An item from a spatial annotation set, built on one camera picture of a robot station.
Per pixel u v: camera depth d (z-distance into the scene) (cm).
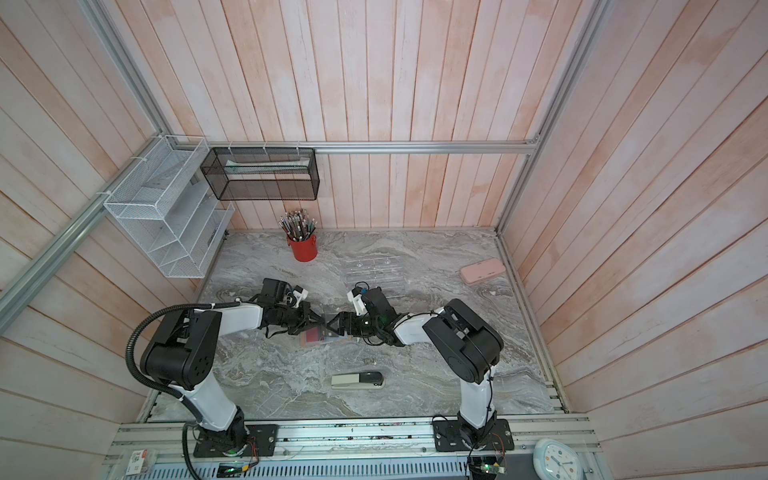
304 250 107
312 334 90
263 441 73
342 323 80
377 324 75
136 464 69
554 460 69
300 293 92
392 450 73
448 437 73
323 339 90
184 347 48
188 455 69
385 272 107
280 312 81
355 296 86
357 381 78
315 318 92
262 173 106
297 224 101
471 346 51
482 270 107
